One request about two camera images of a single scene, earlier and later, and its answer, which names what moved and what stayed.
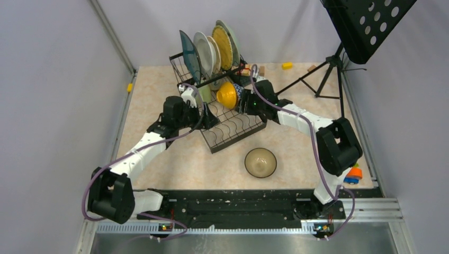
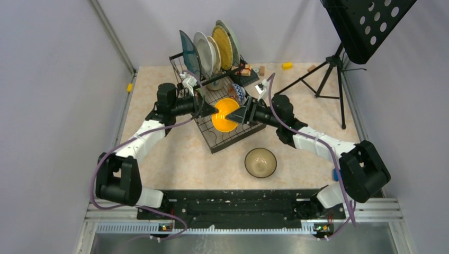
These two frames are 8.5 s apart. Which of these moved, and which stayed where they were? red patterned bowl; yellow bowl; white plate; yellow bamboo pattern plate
Moved: yellow bowl
Stayed: red patterned bowl; yellow bamboo pattern plate; white plate
